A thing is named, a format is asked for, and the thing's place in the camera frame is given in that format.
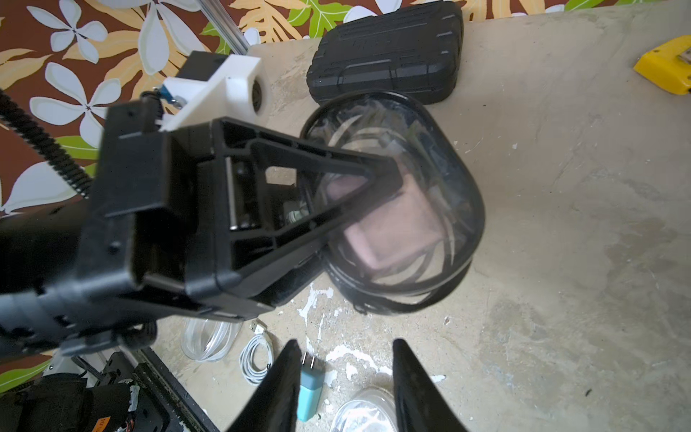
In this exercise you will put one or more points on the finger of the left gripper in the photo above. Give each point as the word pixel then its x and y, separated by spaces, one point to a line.
pixel 279 186

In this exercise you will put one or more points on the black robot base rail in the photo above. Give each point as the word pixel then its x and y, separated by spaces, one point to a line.
pixel 109 391

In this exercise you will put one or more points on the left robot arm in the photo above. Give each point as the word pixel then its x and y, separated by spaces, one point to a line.
pixel 38 251

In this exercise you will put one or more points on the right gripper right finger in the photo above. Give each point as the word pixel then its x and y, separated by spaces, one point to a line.
pixel 419 405

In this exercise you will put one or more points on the teal charger lower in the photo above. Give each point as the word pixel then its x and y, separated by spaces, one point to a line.
pixel 313 372

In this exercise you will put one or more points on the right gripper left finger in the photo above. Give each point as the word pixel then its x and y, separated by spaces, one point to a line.
pixel 273 406

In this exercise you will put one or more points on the yellow tape measure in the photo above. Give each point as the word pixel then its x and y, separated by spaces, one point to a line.
pixel 668 66

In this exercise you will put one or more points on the black hard case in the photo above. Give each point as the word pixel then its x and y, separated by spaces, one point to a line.
pixel 415 51

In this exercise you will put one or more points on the pink charger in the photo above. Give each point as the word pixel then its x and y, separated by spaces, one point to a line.
pixel 393 235

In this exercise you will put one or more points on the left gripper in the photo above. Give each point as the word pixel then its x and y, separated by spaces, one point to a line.
pixel 165 229

